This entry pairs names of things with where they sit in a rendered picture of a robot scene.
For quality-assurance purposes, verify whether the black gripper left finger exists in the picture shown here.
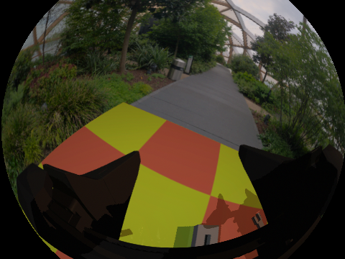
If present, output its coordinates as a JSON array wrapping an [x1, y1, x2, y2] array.
[[43, 150, 141, 239]]

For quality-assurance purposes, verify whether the tan two-pronged fork-shaped bar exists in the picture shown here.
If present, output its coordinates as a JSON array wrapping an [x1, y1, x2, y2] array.
[[253, 213, 265, 228]]

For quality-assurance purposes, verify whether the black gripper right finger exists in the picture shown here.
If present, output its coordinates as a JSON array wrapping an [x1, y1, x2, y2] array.
[[239, 145, 322, 224]]

